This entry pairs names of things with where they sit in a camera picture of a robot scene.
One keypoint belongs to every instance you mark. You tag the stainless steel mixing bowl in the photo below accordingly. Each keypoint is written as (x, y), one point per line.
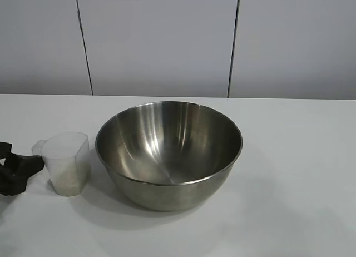
(167, 197)

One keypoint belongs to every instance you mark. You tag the clear plastic measuring cup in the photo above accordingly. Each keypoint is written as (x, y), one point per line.
(66, 148)

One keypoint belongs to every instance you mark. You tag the white rice grains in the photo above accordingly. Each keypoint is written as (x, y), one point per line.
(68, 184)

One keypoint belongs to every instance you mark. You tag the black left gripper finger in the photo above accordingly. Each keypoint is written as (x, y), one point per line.
(5, 150)
(19, 176)

